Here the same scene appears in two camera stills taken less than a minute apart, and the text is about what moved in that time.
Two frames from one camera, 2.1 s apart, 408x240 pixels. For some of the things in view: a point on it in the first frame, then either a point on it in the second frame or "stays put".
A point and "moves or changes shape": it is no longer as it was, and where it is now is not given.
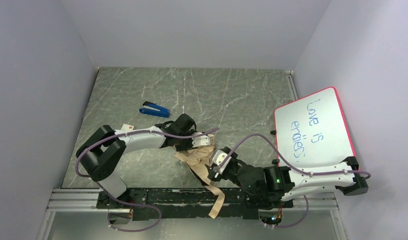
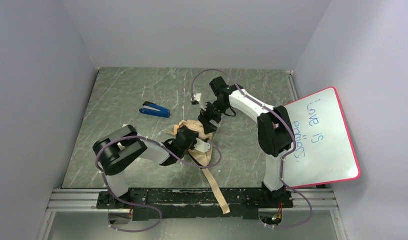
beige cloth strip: [196, 158] moves or changes shape
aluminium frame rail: [85, 201] stays put
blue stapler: [150, 108] stays put
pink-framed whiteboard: [314, 131] stays put
